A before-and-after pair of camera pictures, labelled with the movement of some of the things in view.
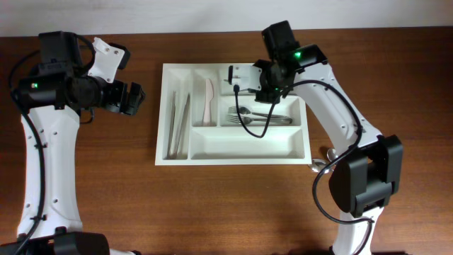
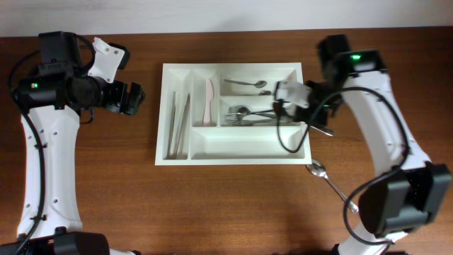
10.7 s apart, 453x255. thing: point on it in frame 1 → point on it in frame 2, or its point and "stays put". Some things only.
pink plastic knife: (209, 94) stays put
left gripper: (117, 102) stays put
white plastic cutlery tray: (203, 121) stays put
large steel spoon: (331, 154) → (324, 130)
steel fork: (233, 110) → (239, 117)
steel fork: (247, 120) stays put
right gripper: (266, 93) → (320, 117)
